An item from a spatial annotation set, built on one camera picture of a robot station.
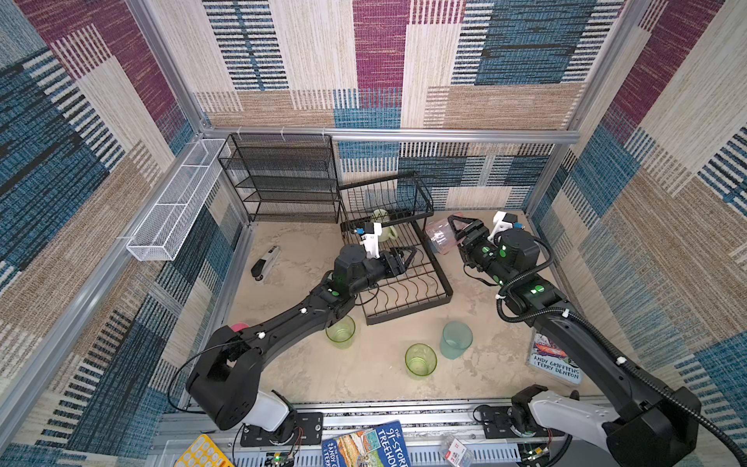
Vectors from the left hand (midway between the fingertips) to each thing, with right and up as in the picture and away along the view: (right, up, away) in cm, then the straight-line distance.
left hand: (413, 252), depth 75 cm
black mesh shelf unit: (-44, +27, +36) cm, 63 cm away
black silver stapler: (-48, -6, +26) cm, 55 cm away
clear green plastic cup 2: (+3, -31, +8) cm, 32 cm away
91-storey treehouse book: (-8, -45, -6) cm, 46 cm away
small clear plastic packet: (+9, -47, -6) cm, 48 cm away
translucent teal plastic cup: (+14, -25, +11) cm, 31 cm away
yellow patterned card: (-50, -47, -5) cm, 69 cm away
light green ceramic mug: (-6, +6, +30) cm, 31 cm away
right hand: (+9, +6, -2) cm, 11 cm away
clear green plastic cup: (-20, -24, +14) cm, 35 cm away
